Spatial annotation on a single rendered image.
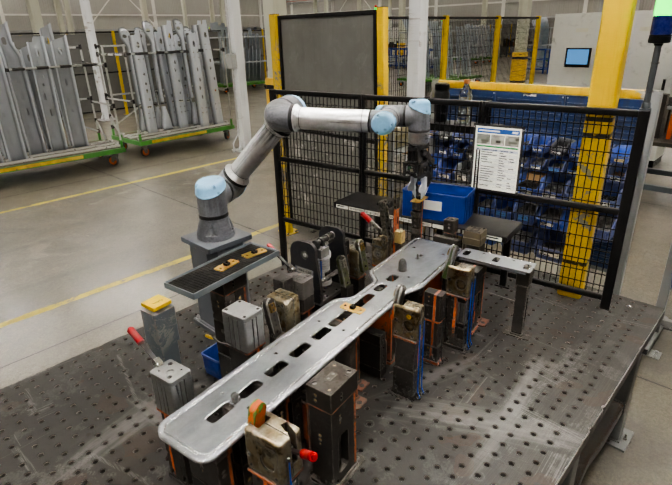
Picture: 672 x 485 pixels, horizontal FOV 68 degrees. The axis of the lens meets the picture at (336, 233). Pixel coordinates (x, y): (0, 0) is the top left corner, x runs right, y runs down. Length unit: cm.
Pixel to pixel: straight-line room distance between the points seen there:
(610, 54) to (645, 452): 179
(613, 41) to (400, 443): 163
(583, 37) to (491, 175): 595
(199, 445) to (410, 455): 64
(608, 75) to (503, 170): 54
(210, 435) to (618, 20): 195
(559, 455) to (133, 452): 125
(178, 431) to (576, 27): 766
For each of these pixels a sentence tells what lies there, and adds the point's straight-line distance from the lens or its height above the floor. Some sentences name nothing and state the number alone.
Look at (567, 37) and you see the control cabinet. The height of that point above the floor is 169.
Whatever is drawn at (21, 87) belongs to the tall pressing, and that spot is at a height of 123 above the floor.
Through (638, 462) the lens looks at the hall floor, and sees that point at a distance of 284.
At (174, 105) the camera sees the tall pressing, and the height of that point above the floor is 70.
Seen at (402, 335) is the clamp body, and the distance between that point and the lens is 165.
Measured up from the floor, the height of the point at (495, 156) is 131.
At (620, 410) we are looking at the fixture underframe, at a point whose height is 23.
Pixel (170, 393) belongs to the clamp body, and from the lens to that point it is 136.
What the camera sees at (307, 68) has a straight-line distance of 434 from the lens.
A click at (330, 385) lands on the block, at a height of 103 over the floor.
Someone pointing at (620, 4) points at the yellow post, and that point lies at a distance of 225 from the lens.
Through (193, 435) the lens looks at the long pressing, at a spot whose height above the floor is 100.
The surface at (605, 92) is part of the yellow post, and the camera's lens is 226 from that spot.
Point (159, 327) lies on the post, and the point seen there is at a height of 110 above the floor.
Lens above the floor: 185
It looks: 22 degrees down
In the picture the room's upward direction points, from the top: 2 degrees counter-clockwise
